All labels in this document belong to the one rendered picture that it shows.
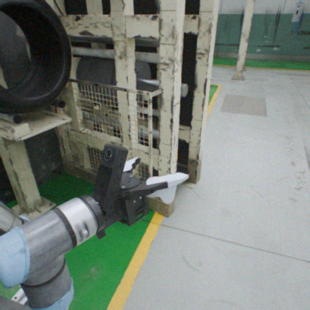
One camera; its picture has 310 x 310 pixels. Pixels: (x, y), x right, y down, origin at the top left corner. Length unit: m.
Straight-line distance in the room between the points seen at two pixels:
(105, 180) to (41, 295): 0.21
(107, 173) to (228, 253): 1.43
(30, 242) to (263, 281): 1.49
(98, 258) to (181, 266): 0.53
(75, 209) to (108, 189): 0.06
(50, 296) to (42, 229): 0.12
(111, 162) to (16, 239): 0.19
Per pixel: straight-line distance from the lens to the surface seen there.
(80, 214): 0.43
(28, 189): 2.07
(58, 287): 0.49
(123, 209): 0.49
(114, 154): 0.44
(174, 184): 0.49
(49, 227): 0.42
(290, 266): 1.87
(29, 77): 1.77
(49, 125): 1.55
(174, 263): 1.69
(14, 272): 0.42
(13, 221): 0.54
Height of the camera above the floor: 1.36
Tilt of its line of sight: 30 degrees down
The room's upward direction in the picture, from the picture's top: straight up
